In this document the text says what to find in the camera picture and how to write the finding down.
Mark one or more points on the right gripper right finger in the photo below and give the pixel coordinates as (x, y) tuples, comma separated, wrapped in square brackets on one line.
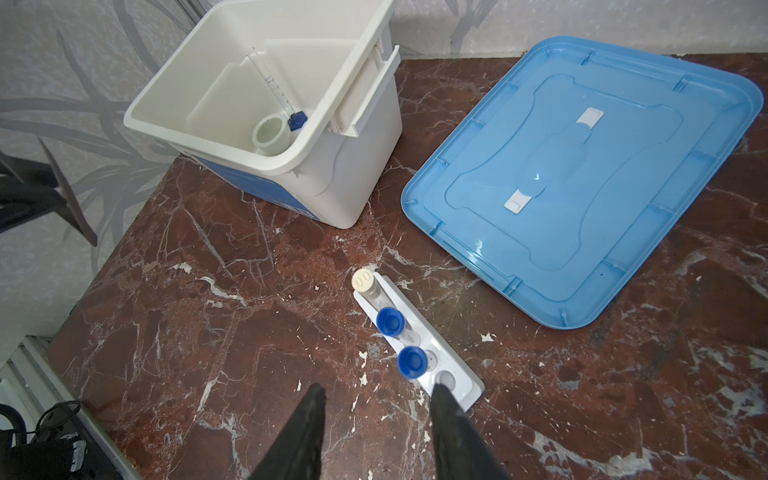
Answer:
[(460, 451)]

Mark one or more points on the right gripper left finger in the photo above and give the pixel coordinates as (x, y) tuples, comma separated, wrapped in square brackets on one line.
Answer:
[(296, 452)]

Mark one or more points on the blue-capped test tube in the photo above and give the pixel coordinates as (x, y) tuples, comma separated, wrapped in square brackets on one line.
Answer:
[(393, 324), (414, 362)]

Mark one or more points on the cork-stoppered glass test tube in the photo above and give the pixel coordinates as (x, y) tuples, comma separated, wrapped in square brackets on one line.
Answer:
[(365, 283)]

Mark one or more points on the large white ceramic dish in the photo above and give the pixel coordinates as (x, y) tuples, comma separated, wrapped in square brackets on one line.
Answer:
[(272, 135)]

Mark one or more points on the blue base small flask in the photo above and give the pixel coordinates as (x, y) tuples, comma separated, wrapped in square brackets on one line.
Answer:
[(296, 118)]

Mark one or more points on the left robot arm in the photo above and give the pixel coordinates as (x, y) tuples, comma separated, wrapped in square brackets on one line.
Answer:
[(32, 189)]

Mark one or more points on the white test tube rack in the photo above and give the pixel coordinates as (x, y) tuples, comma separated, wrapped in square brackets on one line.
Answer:
[(451, 370)]

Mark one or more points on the blue plastic bin lid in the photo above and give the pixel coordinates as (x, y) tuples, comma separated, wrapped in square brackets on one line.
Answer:
[(565, 177)]

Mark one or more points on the white plastic storage bin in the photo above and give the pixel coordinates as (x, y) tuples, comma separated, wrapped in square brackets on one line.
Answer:
[(335, 61)]

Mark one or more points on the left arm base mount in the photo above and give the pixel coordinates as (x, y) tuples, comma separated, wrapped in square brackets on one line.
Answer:
[(42, 453)]

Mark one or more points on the aluminium front rail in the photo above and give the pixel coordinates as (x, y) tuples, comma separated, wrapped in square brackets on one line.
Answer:
[(30, 385)]

